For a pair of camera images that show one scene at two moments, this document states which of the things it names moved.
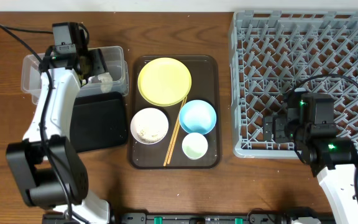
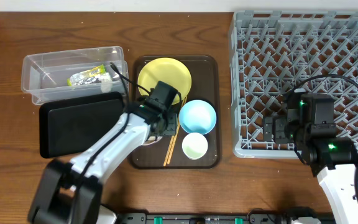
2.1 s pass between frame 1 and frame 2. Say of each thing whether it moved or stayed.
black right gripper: stayed
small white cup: stayed
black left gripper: moved
